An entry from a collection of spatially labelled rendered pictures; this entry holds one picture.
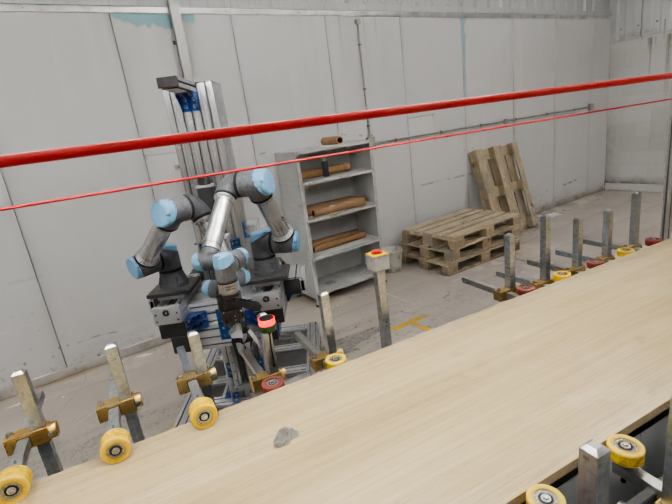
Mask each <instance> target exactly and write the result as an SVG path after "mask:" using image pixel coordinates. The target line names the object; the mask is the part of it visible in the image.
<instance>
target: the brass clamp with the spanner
mask: <svg viewBox="0 0 672 504"><path fill-rule="evenodd" d="M278 370H279V372H277V373H274V374H271V375H270V374H269V372H268V371H267V370H266V371H263V372H261V373H258V374H255V375H256V376H257V379H255V380H252V379H251V378H252V376H250V377H249V380H250V385H251V388H252V390H253V392H254V393H255V394H256V393H259V392H261V391H262V386H261V384H262V381H264V380H265V379H267V378H269V377H272V376H280V377H282V378H283V379H284V380H286V379H287V373H286V370H285V368H284V367H281V368H278Z"/></svg>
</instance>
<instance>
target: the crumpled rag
mask: <svg viewBox="0 0 672 504"><path fill-rule="evenodd" d="M299 435H300V434H299V431H298V430H294V429H293V428H290V429H289V427H285V426H283V427H282V428H280V429H279V430H278V431H277V433H276V434H275V436H276V438H275V439H274V440H273V443H274V445H275V446H276V447H277V448H280V447H281V446H285V445H288V444H289V443H290V441H291V440H292V439H294V438H296V437H298V436H299ZM274 445H273V446H274Z"/></svg>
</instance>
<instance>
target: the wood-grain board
mask: <svg viewBox="0 0 672 504"><path fill-rule="evenodd" d="M671 395H672V238H670V239H667V240H664V241H662V242H659V243H656V244H654V245H651V246H649V247H646V248H643V249H641V250H638V251H636V252H633V253H630V254H628V255H625V256H623V257H620V258H617V259H615V260H612V261H609V262H607V263H604V264H602V265H599V266H596V267H594V268H591V269H589V270H586V271H583V272H581V273H578V274H576V275H573V276H570V277H568V278H565V279H562V280H560V281H557V282H555V283H552V284H549V285H547V286H544V287H542V288H539V289H536V290H534V291H531V292H529V293H526V294H523V295H521V296H518V297H515V298H513V299H510V300H508V301H505V302H502V303H500V304H497V305H495V306H492V307H489V308H487V309H484V310H482V311H479V312H476V313H474V314H471V315H468V316H466V317H463V318H461V319H458V320H455V321H453V322H450V323H448V324H445V325H442V326H440V327H437V328H435V329H432V330H429V331H427V332H424V333H421V334H419V335H416V336H414V337H411V338H408V339H406V340H403V341H401V342H398V343H395V344H393V345H390V346H388V347H385V348H382V349H380V350H377V351H374V352H372V353H369V354H367V355H364V356H361V357H359V358H356V359H354V360H351V361H348V362H346V363H343V364H341V365H338V366H335V367H333V368H330V369H327V370H325V371H322V372H320V373H317V374H314V375H312V376H309V377H307V378H304V379H301V380H299V381H296V382H294V383H291V384H288V385H286V386H283V387H281V388H278V389H275V390H273V391H270V392H267V393H265V394H262V395H260V396H257V397H254V398H252V399H249V400H247V401H244V402H241V403H239V404H236V405H234V406H231V407H228V408H226V409H223V410H220V411H218V416H217V419H216V421H215V422H214V424H213V425H211V426H210V427H208V428H205V429H198V428H196V427H194V426H193V425H192V423H191V422H189V423H187V424H184V425H181V426H179V427H176V428H173V429H171V430H168V431H166V432H163V433H160V434H158V435H155V436H153V437H150V438H147V439H145V440H142V441H140V442H137V443H134V444H132V445H131V452H130V454H129V455H128V457H127V458H126V459H124V460H123V461H121V462H119V463H115V464H109V463H106V462H104V461H103V460H102V459H101V457H98V458H95V459H93V460H90V461H87V462H85V463H82V464H79V465H77V466H74V467H72V468H69V469H66V470H64V471H61V472H59V473H56V474H53V475H51V476H48V477H46V478H43V479H40V480H38V481H35V482H32V483H31V486H30V490H29V493H28V494H27V496H26V497H25V498H24V499H23V500H21V501H19V502H17V503H15V504H521V503H523V502H524V501H526V492H527V490H528V488H529V487H531V486H532V485H535V484H546V485H550V484H552V483H553V482H555V481H557V480H558V479H560V478H561V477H563V476H564V475H566V474H567V473H569V472H570V471H572V470H574V469H575V468H577V467H578V462H579V447H580V446H581V445H583V444H584V443H586V442H588V441H589V440H591V439H593V440H595V441H597V442H598V443H600V444H602V445H604V446H605V447H606V441H607V438H608V437H609V436H611V435H615V434H622V435H628V434H629V433H631V432H632V431H634V430H635V429H637V428H638V427H640V426H641V425H643V424H645V423H646V422H648V421H649V420H651V419H652V418H654V417H655V416H657V415H658V414H660V413H662V412H663V411H665V410H666V409H668V408H669V407H670V399H671ZM283 426H285V427H289V429H290V428H293V429H294V430H298V431H299V434H300V435H299V436H298V437H296V438H294V439H292V440H291V441H290V443H289V444H288V445H285V446H281V447H280V448H277V447H276V446H275V445H274V443H273V440H274V439H275V438H276V436H275V434H276V433H277V431H278V430H279V429H280V428H282V427H283ZM273 445H274V446H273Z"/></svg>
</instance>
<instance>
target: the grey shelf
mask: <svg viewBox="0 0 672 504"><path fill-rule="evenodd" d="M370 147H372V139H370V140H357V141H345V142H343V143H342V144H335V145H320V146H314V147H308V148H302V149H295V150H289V151H283V152H276V153H274V154H275V160H276V163H279V162H285V161H291V160H297V159H303V158H309V157H315V156H322V155H328V154H334V153H340V152H346V151H352V150H358V149H364V148H370ZM345 148H346V150H345ZM346 156H347V158H346ZM350 160H352V161H350ZM327 161H328V166H331V165H336V164H342V163H347V162H348V163H350V166H351V169H350V170H349V171H344V172H339V173H334V174H329V176H327V177H323V176H319V177H313V178H308V179H303V180H302V174H301V171H304V170H309V169H315V168H320V167H322V164H321V158H318V159H312V160H306V161H300V162H294V163H288V164H282V165H276V166H277V172H278V178H279V185H280V191H281V197H282V203H283V209H284V215H285V220H286V222H287V224H290V225H291V226H292V227H293V229H294V230H295V229H298V230H299V231H300V235H301V244H300V249H299V251H297V252H292V253H291V258H292V264H293V265H296V264H301V266H304V265H306V271H307V291H306V290H305V291H302V293H304V294H306V295H308V296H310V297H312V298H314V299H315V300H316V307H319V303H318V296H317V294H318V293H319V292H321V291H325V292H327V293H330V292H333V291H335V290H338V289H341V288H345V287H348V286H351V285H353V284H356V283H359V282H362V281H365V280H367V279H370V278H373V277H374V276H373V271H370V270H368V269H367V263H366V254H365V253H369V252H372V250H375V249H380V250H382V251H383V245H382V235H381V225H380V215H379V206H378V196H377V186H376V177H375V167H374V157H373V149H372V151H371V150H366V151H360V152H354V153H348V154H342V155H336V156H330V157H327ZM299 172H300V173H299ZM353 177H354V178H353ZM349 181H350V183H349ZM353 185H354V186H353ZM350 190H351V192H350ZM354 194H356V195H354ZM347 196H357V197H360V196H365V197H366V199H367V201H366V205H363V206H359V207H355V208H351V209H346V210H342V211H338V212H334V213H330V214H326V215H322V216H318V217H313V216H309V217H308V215H307V208H306V206H307V205H312V204H316V203H320V202H325V201H329V200H334V199H338V198H342V197H347ZM304 206H305V207H304ZM302 208H303V209H302ZM357 211H358V212H357ZM305 212H306V213H305ZM353 215H354V217H353ZM354 223H355V225H354ZM357 228H360V229H359V232H360V231H365V232H366V237H365V238H361V239H358V240H355V241H352V242H348V243H345V244H342V245H339V246H335V247H332V248H329V249H326V250H323V251H319V252H316V253H313V248H312V240H316V239H320V238H324V237H327V236H331V235H335V234H338V233H342V232H346V231H349V230H353V229H357ZM310 244H311V245H310ZM310 246H311V247H310ZM357 248H358V250H357ZM361 253H362V254H363V255H362V254H361ZM358 256H359V258H358ZM362 261H363V262H362Z"/></svg>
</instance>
